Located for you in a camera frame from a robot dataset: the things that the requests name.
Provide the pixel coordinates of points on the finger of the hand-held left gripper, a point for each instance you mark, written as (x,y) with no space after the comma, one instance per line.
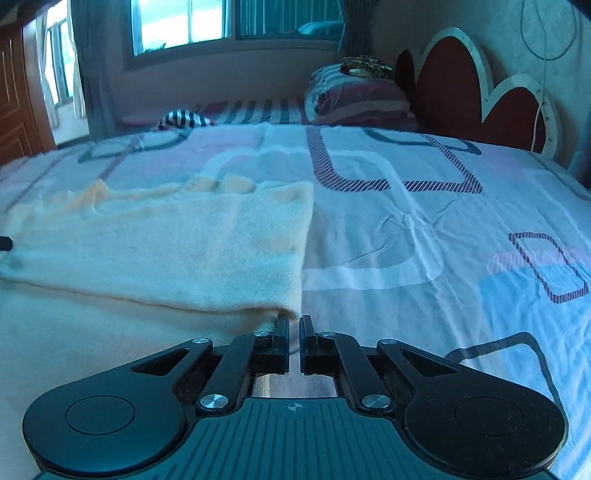
(4,243)

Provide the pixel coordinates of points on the wooden door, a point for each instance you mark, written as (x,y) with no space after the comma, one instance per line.
(23,92)

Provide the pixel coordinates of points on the window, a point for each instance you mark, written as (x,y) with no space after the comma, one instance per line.
(231,21)

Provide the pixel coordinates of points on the red and white headboard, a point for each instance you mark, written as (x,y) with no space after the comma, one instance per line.
(475,87)

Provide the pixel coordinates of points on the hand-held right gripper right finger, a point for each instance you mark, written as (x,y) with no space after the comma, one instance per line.
(306,333)

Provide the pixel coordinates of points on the striped folded pillow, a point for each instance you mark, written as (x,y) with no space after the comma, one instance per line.
(358,99)

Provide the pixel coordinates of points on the patterned bed sheet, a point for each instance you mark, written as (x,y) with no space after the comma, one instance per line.
(415,230)

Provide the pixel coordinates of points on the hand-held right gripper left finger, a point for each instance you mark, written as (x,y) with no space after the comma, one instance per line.
(280,333)

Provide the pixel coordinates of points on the colourful item on quilt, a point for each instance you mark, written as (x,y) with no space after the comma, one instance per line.
(367,65)

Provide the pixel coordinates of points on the black and white striped cloth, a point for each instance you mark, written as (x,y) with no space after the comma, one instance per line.
(184,119)

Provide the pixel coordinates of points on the grey curtain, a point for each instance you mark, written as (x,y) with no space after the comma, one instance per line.
(355,27)

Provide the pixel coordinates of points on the striped bed sheet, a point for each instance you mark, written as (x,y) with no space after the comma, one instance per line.
(256,110)

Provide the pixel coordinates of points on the cream fleece garment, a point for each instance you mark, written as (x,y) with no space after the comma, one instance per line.
(152,258)

